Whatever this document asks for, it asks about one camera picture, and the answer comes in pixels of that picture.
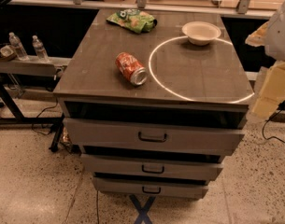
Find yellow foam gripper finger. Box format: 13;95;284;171
245;21;285;119

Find green rice chip bag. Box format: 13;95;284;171
107;9;157;34

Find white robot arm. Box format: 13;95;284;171
245;1;285;119

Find white paper bowl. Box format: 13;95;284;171
182;21;221;46

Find middle grey drawer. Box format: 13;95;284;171
80;154;223;181

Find grey drawer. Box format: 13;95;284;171
93;177;208;200
80;154;223;181
64;118;244;156

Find grey drawer cabinet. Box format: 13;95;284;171
54;9;254;187

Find bottom grey drawer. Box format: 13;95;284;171
93;177;208;200

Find red soda can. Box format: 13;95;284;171
115;52;148;86

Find blue tape cross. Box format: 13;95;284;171
129;195;155;224

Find top grey drawer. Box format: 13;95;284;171
64;118;244;156

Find right clear water bottle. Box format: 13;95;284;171
32;35;50;63

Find clear water bottle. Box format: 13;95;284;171
9;32;29;61
32;35;50;63

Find grey side bench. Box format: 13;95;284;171
0;56;71;152

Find left clear water bottle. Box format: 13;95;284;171
9;32;29;61

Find small bowl on bench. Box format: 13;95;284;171
0;44;16;62

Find black cable at right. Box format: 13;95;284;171
261;98;285;147

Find black floor cable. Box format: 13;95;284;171
30;100;64;137

